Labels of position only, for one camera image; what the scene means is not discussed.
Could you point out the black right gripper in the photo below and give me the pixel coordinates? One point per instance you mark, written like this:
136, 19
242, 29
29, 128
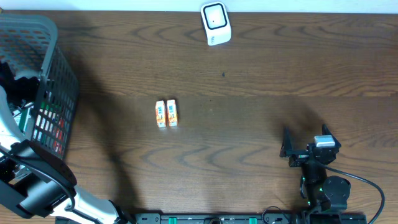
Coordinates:
287, 150

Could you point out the orange tissue pack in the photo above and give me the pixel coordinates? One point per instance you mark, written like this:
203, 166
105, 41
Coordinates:
160, 114
172, 113

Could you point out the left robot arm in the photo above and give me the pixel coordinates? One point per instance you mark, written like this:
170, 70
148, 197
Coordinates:
34, 182

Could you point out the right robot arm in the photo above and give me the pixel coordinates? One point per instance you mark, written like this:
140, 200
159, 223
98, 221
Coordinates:
326, 195

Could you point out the white barcode scanner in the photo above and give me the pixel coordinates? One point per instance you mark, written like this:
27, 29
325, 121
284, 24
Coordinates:
216, 23

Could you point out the grey plastic mesh basket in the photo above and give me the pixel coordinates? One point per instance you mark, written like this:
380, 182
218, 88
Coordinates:
39, 90

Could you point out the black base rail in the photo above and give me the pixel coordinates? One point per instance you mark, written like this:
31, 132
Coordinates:
271, 217

